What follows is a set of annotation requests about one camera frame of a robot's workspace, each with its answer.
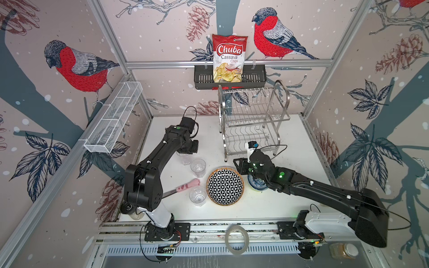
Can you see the white patterned plate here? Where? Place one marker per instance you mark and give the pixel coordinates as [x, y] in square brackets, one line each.
[225, 186]

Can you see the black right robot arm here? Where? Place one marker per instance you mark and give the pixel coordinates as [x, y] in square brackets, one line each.
[368, 216]

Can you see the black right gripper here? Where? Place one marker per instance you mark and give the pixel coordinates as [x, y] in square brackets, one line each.
[242, 163]

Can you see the black lid shaker bottle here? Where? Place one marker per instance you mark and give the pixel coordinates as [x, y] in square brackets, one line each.
[132, 211]

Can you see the black wall shelf basket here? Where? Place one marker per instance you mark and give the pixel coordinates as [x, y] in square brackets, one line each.
[252, 77]

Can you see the white wire mesh basket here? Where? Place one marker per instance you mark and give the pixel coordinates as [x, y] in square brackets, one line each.
[109, 128]

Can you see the clear faceted drinking glass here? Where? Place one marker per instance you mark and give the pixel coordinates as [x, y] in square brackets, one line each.
[198, 167]

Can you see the glass jar white lid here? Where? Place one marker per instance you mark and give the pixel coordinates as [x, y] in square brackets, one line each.
[342, 251]

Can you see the Chuba cassava chips bag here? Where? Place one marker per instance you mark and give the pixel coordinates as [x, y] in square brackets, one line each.
[228, 58]

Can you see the pink cat paw knife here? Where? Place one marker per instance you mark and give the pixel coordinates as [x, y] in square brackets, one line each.
[195, 182]

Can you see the grey tape roll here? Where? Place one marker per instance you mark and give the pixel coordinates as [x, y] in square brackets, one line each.
[231, 237]

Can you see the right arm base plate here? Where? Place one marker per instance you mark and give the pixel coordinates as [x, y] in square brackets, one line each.
[292, 231]

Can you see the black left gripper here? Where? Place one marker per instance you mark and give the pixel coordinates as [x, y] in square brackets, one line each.
[195, 147]

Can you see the blue floral white bowl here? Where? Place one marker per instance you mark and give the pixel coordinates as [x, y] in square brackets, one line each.
[257, 184]

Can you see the steel two-tier dish rack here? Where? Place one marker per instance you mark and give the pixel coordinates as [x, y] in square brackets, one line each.
[252, 114]

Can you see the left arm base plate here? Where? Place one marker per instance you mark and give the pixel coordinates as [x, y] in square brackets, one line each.
[177, 232]

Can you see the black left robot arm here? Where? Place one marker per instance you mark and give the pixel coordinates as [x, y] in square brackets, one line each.
[142, 185]

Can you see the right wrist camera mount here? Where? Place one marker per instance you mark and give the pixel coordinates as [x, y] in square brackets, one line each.
[252, 146]

